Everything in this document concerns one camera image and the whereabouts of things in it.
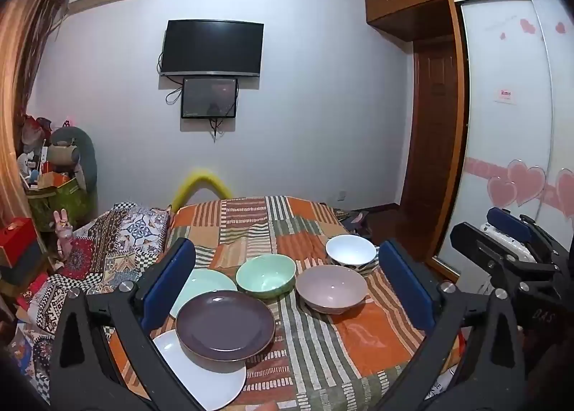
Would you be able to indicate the mint green bowl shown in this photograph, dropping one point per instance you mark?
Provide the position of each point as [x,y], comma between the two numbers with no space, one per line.
[264,274]

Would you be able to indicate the red box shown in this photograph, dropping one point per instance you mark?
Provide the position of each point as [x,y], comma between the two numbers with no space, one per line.
[18,236]

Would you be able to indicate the black wall television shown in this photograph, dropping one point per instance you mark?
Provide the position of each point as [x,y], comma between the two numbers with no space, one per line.
[210,47]

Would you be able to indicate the dark purple plate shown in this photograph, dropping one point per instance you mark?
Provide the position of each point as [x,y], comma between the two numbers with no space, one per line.
[224,325]

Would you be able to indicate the brown curtain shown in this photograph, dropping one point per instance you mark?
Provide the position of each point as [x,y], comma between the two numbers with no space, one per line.
[18,56]

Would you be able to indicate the yellow foam arch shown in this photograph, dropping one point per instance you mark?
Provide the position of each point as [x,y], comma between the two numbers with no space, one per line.
[199,175]

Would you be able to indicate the patterned quilt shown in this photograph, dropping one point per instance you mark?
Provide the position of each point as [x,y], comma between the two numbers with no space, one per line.
[125,231]

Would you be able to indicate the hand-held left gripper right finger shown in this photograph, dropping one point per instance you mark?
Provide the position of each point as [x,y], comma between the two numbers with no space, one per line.
[403,285]

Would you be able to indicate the purple slipper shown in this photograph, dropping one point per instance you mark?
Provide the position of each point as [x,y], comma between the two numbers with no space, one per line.
[361,222]

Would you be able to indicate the brown wooden door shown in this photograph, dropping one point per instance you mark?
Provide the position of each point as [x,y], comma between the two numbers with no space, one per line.
[430,124]

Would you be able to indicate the mint green plate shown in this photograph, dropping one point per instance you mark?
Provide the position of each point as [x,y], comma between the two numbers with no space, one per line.
[202,281]

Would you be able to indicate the white bowl with spotted outside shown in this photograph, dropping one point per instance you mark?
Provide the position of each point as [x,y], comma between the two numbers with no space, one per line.
[349,249]

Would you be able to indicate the grey green plush toy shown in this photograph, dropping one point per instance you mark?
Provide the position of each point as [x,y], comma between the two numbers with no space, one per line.
[83,155]

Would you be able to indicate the white label sticker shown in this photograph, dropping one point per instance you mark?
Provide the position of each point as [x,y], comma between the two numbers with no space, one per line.
[506,95]

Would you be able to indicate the white sliding wardrobe heart print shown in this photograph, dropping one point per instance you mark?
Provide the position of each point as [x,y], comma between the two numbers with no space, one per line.
[502,146]

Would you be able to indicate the wall socket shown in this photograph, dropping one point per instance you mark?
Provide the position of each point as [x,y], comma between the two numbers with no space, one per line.
[341,194]

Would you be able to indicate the white plate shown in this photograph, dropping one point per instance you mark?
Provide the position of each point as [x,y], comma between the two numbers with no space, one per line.
[206,384]

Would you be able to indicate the white suitcase with stickers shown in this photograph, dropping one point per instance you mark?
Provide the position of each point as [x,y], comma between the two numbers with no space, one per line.
[506,245]

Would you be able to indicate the dark box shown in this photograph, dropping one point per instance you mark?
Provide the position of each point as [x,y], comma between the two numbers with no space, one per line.
[22,272]

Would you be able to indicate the orange box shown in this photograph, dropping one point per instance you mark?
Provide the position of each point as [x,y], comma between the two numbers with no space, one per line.
[54,180]

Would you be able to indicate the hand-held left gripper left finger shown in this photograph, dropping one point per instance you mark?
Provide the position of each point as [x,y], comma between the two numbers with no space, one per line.
[172,281]

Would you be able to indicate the pink bowl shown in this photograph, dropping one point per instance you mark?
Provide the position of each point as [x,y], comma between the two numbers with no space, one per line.
[332,287]

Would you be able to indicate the small black monitor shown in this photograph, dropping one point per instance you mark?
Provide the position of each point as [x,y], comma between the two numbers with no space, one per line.
[208,97]

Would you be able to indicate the orange striped patchwork blanket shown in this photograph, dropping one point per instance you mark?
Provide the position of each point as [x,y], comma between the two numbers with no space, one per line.
[314,348]

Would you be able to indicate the pink rabbit figurine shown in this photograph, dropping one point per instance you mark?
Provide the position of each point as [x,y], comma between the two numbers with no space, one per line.
[65,236]

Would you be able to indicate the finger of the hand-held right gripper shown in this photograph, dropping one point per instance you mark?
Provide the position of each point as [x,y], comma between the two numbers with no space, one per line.
[471,240]
[502,216]

